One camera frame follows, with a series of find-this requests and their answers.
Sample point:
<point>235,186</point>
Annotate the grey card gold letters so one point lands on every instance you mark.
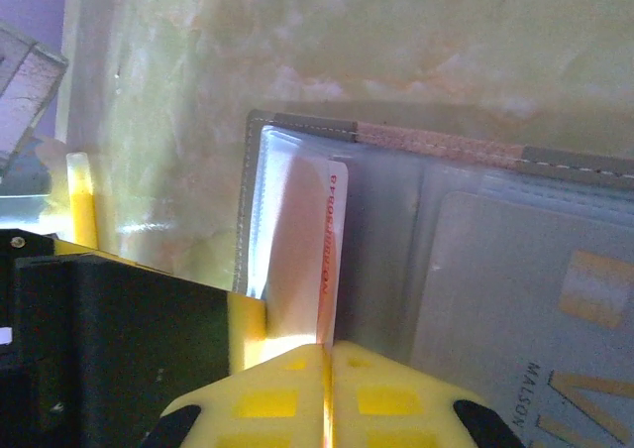
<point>505,294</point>

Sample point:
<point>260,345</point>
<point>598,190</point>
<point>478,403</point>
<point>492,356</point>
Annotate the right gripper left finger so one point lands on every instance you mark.
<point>267,398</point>

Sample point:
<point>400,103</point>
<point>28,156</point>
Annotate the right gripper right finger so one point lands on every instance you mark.
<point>391,398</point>

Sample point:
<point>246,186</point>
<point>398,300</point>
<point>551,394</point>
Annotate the grey card holder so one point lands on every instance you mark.
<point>386,220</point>

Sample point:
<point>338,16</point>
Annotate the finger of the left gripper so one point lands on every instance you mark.
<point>124,344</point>

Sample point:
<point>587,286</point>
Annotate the white card orange circle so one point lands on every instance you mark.
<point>307,250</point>

